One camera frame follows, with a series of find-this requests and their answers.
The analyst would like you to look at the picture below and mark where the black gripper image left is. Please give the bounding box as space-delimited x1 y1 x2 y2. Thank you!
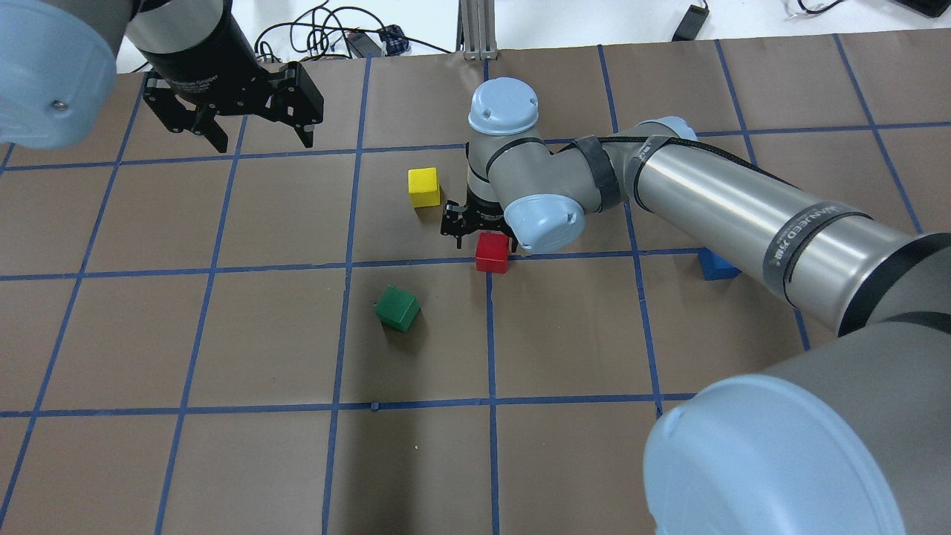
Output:
441 195 519 253

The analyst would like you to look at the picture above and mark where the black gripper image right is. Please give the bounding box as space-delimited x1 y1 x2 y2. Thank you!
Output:
140 15 324 155

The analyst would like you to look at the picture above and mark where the red wooden block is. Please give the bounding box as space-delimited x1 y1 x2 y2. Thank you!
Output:
475 233 510 274

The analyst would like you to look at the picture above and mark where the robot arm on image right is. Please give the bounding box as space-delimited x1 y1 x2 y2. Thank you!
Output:
1 1 324 153

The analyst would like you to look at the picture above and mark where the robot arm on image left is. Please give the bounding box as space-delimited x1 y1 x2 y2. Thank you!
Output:
441 77 950 534

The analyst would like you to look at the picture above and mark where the yellow wooden block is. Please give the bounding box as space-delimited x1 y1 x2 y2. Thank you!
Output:
407 166 442 209

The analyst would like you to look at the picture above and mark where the green wooden block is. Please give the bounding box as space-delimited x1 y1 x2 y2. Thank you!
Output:
374 285 421 333

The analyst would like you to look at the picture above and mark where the blue wooden block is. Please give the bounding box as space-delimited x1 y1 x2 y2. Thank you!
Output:
698 248 741 281

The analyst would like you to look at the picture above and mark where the black power brick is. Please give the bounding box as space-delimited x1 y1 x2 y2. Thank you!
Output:
672 4 710 42

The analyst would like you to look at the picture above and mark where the black braided cable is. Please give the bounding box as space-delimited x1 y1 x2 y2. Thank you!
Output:
550 134 773 179

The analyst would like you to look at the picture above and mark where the aluminium frame post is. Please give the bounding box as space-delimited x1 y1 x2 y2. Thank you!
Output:
456 0 499 61

